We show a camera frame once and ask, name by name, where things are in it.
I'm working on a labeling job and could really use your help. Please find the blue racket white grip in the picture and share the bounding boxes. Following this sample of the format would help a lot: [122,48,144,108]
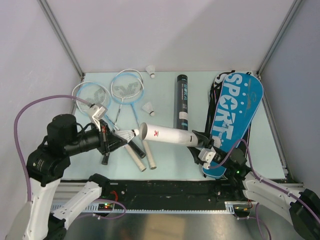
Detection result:
[110,74,158,170]

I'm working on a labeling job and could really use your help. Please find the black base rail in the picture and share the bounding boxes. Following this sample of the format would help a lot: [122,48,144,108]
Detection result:
[49,178,251,211]

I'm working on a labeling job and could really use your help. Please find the black shuttlecock tube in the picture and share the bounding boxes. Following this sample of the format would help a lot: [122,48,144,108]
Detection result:
[175,74,189,131]

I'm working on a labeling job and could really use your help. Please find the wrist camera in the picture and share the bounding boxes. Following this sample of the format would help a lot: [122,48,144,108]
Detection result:
[198,147,216,170]
[86,103,107,131]

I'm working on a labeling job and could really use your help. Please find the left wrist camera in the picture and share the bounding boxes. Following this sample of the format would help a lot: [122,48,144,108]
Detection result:
[86,103,107,131]

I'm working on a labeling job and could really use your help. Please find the blue racket bag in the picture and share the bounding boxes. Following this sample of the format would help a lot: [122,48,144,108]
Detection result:
[201,72,264,179]

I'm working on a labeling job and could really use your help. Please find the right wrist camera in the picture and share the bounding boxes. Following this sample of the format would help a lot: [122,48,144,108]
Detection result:
[198,147,216,170]

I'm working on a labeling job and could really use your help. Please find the white shuttlecock tube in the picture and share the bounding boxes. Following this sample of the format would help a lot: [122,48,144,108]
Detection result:
[138,122,222,149]

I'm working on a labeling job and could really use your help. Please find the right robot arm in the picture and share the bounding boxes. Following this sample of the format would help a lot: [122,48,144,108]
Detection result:
[192,130,320,240]

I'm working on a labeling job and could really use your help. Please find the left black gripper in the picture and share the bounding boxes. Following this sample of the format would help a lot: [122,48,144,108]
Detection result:
[66,118,128,154]

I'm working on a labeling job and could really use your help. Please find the white cable duct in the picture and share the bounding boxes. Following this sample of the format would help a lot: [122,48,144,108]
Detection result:
[82,203,235,215]

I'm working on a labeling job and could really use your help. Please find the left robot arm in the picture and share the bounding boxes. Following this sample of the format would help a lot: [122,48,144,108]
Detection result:
[5,114,128,240]

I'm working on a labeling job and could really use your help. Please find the white shuttlecock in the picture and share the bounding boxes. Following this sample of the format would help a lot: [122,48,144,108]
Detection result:
[141,101,156,117]
[114,128,140,143]
[145,65,156,79]

